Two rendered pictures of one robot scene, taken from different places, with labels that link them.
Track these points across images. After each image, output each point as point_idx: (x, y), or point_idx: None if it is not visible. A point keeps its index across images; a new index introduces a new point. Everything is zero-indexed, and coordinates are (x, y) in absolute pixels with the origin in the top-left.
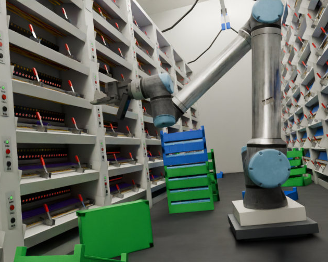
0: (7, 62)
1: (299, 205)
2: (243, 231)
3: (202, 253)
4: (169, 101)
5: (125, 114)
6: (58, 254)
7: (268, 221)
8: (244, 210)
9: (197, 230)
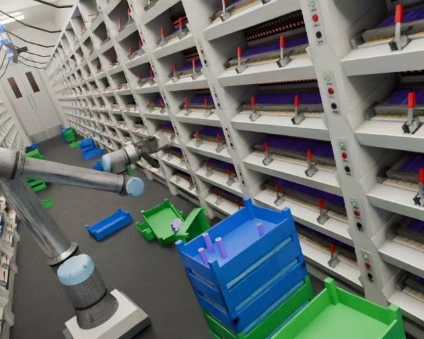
0: (169, 106)
1: (68, 325)
2: None
3: (143, 279)
4: None
5: (283, 131)
6: None
7: None
8: (112, 293)
9: (179, 302)
